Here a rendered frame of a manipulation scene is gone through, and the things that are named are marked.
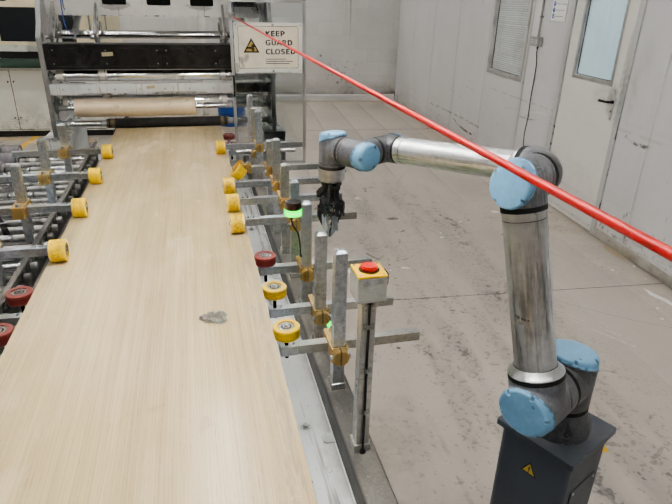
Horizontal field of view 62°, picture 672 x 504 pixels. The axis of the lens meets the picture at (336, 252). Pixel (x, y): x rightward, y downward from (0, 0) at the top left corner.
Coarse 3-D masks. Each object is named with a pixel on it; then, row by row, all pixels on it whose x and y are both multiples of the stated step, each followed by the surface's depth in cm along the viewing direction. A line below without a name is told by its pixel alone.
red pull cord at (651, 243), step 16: (288, 48) 167; (320, 64) 127; (352, 80) 103; (384, 96) 87; (432, 128) 69; (464, 144) 61; (496, 160) 55; (528, 176) 50; (560, 192) 46; (576, 208) 44; (592, 208) 42; (608, 224) 40; (624, 224) 39; (640, 240) 37; (656, 240) 36
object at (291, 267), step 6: (348, 258) 218; (354, 258) 218; (360, 258) 218; (366, 258) 218; (276, 264) 212; (282, 264) 212; (288, 264) 212; (294, 264) 212; (330, 264) 215; (348, 264) 217; (264, 270) 209; (270, 270) 210; (276, 270) 210; (282, 270) 211; (288, 270) 212; (294, 270) 212
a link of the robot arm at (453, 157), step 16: (384, 144) 182; (400, 144) 179; (416, 144) 175; (432, 144) 172; (448, 144) 168; (384, 160) 184; (400, 160) 181; (416, 160) 175; (432, 160) 171; (448, 160) 166; (464, 160) 162; (480, 160) 159; (560, 176) 142
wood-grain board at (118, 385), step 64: (128, 192) 271; (192, 192) 273; (128, 256) 206; (192, 256) 207; (64, 320) 165; (128, 320) 166; (192, 320) 167; (256, 320) 167; (0, 384) 138; (64, 384) 138; (128, 384) 139; (192, 384) 140; (256, 384) 140; (0, 448) 119; (64, 448) 119; (128, 448) 120; (192, 448) 120; (256, 448) 120
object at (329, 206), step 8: (328, 184) 189; (336, 184) 190; (328, 192) 190; (336, 192) 192; (320, 200) 196; (328, 200) 191; (336, 200) 192; (328, 208) 192; (336, 208) 192; (344, 208) 192; (336, 216) 193
